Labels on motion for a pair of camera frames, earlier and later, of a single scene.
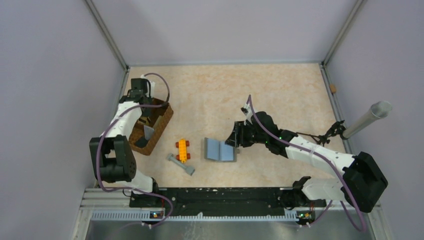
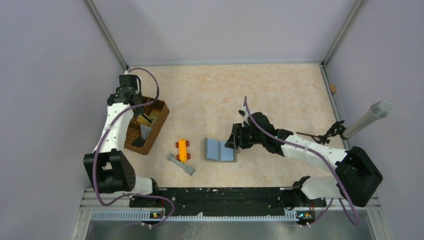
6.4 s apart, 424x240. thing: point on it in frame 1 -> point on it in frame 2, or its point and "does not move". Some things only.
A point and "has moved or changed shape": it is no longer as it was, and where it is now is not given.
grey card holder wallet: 219,151 does not move
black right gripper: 237,137 does not move
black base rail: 223,201 does not move
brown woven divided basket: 161,116 has moved or changed shape
